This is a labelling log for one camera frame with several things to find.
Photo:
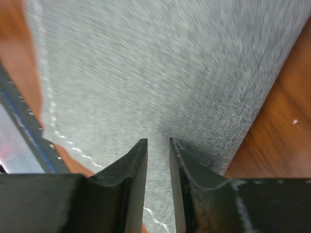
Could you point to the grey cloth napkin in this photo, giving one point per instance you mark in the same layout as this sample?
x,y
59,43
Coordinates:
x,y
115,71

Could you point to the aluminium frame rail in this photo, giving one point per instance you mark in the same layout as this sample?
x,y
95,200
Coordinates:
x,y
16,155

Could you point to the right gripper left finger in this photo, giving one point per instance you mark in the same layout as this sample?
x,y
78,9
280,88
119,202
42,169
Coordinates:
x,y
123,189

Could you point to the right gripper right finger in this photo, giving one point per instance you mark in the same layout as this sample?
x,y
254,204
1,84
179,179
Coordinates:
x,y
191,180

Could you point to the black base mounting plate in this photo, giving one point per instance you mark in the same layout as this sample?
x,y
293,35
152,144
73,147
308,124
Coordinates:
x,y
44,150

